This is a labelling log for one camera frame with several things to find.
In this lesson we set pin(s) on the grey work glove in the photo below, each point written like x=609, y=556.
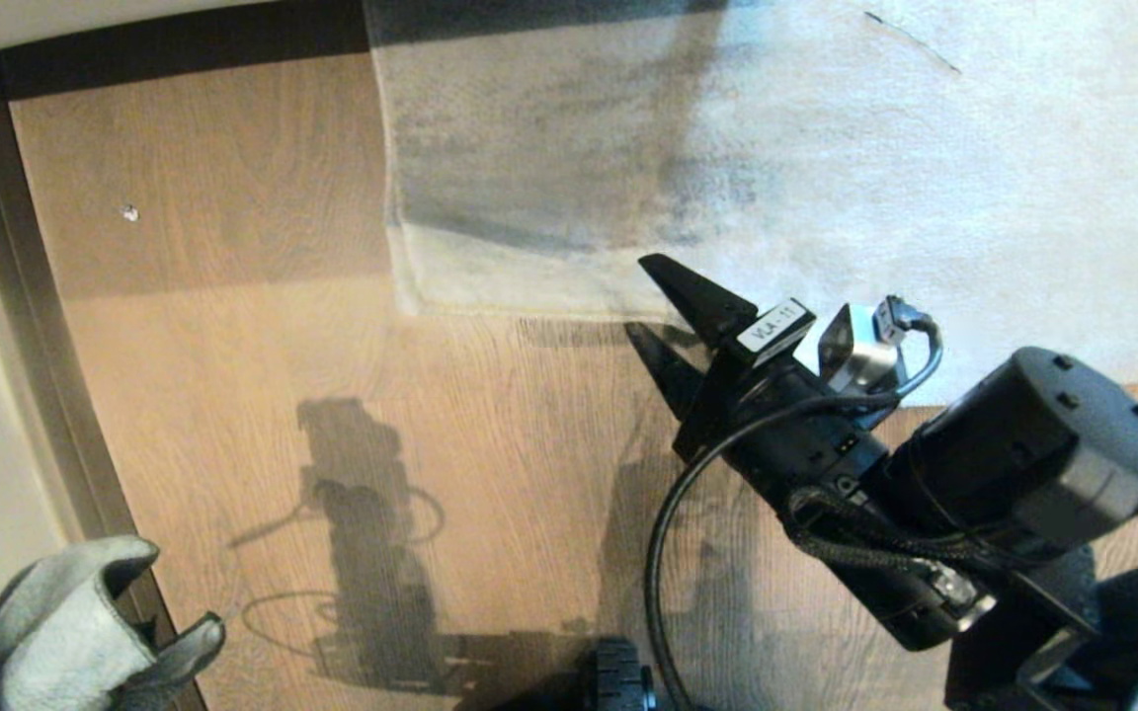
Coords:
x=55, y=632

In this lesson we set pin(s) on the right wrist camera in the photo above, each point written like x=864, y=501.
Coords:
x=855, y=351

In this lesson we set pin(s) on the white grey rug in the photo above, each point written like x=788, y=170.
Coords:
x=925, y=148

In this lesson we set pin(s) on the dark floor trim strip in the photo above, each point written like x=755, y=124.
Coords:
x=31, y=346

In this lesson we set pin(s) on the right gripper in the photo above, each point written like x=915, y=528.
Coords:
x=786, y=425

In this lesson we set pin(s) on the black ribbed wheel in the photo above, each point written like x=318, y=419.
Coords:
x=620, y=679

